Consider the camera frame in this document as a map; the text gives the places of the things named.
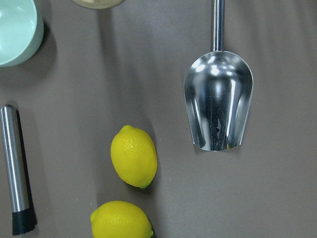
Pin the yellow lemon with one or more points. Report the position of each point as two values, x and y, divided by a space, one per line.
120 219
134 156

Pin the yellow lemon near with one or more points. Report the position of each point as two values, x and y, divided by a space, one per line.
120 219

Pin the mint green bowl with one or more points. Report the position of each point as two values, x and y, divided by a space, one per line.
21 31

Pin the steel ice scoop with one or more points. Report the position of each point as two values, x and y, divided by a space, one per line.
218 89

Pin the wooden cup tree stand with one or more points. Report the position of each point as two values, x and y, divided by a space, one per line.
97 4

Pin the yellow lemon far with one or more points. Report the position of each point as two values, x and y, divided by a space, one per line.
134 156

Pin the steel muddler black tip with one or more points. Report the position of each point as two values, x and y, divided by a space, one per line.
23 213

